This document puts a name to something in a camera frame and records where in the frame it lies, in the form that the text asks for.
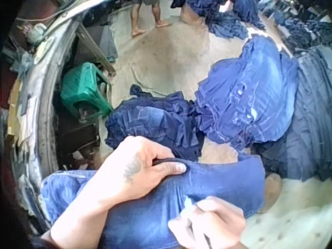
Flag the blue denim jeans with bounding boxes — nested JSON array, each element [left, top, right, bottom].
[[40, 154, 267, 249]]

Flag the green plastic stool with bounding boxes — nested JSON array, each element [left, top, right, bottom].
[[59, 62, 114, 120]]

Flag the small thread snips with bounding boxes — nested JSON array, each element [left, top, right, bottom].
[[181, 199, 211, 247]]

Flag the wooden plank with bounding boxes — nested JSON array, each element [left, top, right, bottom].
[[74, 22, 117, 78]]

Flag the heap of dark blue jeans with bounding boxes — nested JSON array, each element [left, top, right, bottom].
[[104, 84, 206, 162]]

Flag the person's left hand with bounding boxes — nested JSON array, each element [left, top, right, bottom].
[[90, 136, 187, 206]]

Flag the large heap of denim garments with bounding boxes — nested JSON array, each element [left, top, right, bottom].
[[171, 0, 267, 40]]

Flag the heap of bright blue jeans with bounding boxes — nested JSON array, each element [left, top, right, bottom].
[[195, 35, 299, 151]]

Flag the white and green jar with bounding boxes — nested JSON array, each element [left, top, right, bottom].
[[26, 22, 48, 44]]

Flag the person's right hand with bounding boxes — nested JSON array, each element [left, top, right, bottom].
[[168, 196, 247, 249]]

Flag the grey cluttered work table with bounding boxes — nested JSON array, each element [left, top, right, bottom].
[[6, 0, 88, 224]]

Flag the row of denim stacks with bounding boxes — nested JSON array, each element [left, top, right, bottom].
[[259, 0, 332, 54]]

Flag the stack of grey-blue jeans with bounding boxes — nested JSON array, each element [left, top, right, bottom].
[[255, 46, 332, 183]]

